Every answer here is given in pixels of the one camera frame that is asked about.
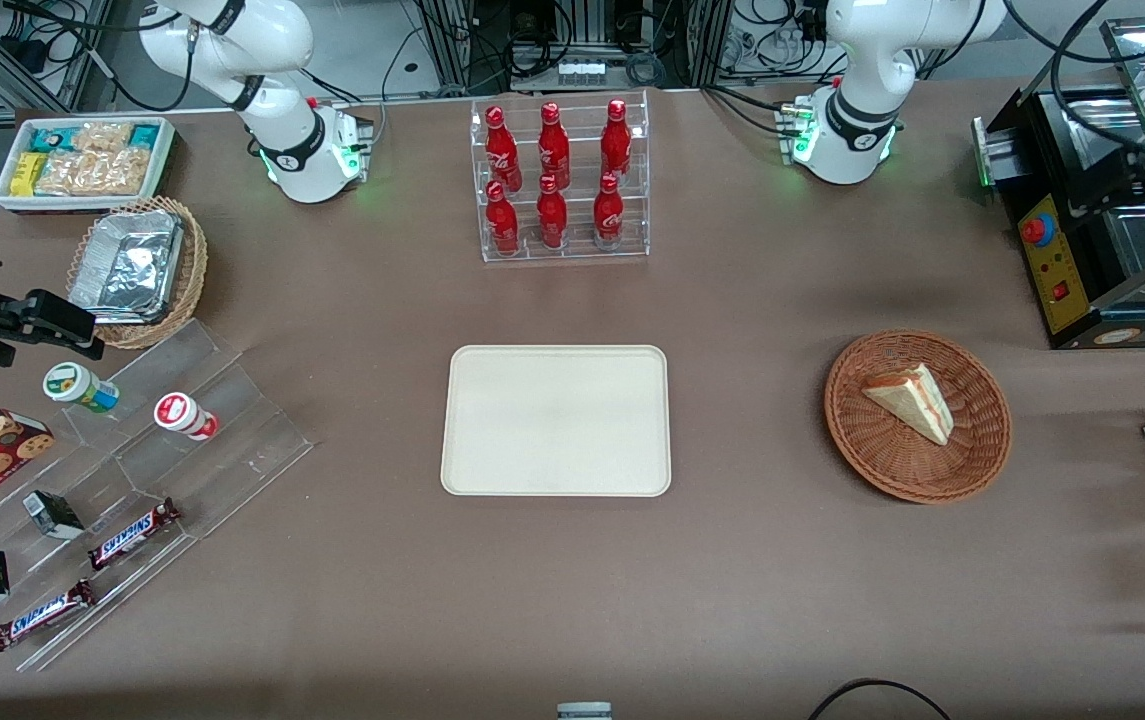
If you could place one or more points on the triangular sandwich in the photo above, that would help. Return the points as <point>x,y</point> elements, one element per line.
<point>917,400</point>

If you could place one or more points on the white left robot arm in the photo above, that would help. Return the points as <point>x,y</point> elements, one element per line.
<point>867,60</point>

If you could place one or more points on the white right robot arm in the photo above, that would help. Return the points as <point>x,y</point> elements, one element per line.
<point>277,40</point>

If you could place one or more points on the light oval wicker basket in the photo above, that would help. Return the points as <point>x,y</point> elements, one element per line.
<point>194,270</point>

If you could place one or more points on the brown round wicker basket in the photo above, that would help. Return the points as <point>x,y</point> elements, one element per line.
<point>892,460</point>

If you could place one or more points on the cream plastic tray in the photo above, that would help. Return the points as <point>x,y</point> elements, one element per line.
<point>552,425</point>

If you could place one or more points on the green lid yoghurt cup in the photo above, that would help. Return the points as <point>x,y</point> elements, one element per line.
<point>77,385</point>

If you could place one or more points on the aluminium foil container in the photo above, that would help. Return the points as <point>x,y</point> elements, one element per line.
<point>127,265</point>

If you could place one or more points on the red lid yoghurt cup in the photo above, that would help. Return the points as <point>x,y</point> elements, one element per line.
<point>182,414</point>

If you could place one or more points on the white snack bin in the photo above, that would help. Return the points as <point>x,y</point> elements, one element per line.
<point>82,203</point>

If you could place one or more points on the yellow snack packet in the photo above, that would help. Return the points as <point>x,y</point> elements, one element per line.
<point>27,175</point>

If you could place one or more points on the large clear cracker bag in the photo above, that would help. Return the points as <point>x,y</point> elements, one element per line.
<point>97,172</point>

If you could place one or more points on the small black box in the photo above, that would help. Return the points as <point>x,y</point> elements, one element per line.
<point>54,514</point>

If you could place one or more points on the clear acrylic stepped display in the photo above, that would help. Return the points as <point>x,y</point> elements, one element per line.
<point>232,440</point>

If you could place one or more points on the teal snack packet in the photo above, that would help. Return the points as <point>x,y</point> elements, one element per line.
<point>50,138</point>
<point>144,135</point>

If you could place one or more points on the small clear cracker bag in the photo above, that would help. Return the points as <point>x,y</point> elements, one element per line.
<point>102,138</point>

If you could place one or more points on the snickers chocolate bar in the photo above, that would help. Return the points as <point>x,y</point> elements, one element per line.
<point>132,533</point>
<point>42,614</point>

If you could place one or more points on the red cola bottle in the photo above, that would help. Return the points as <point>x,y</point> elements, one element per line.
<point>616,140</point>
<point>609,215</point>
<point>502,225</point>
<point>553,145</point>
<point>500,150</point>
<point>552,220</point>

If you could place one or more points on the clear acrylic bottle rack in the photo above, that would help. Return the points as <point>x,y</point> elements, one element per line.
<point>572,255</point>

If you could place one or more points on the white power strip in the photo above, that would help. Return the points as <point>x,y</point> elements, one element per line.
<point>580,71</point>

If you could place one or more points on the grey metal block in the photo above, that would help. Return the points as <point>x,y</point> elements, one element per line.
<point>584,712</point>

